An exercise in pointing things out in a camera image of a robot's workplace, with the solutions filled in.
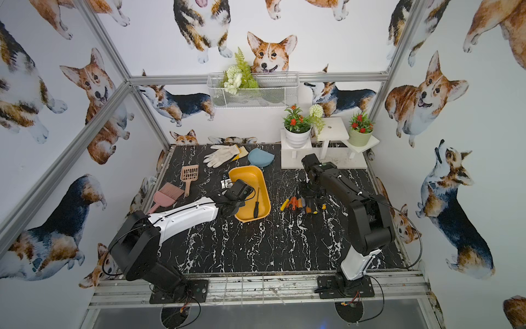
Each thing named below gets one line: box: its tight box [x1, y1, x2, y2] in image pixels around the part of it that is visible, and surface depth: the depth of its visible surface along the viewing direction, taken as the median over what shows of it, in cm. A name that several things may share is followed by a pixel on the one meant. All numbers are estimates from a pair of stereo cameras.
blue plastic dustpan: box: [247, 148, 275, 168], surface depth 120 cm
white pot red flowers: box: [282, 103, 313, 149], surface depth 91 cm
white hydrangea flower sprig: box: [308, 103, 327, 142], surface depth 92 cm
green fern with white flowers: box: [220, 46, 260, 96], surface depth 82 cm
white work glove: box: [202, 143, 241, 168], surface depth 116 cm
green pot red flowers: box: [348, 111, 376, 147], surface depth 95 cm
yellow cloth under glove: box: [232, 143, 250, 162], surface depth 120 cm
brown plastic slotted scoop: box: [180, 164, 200, 197], surface depth 111 cm
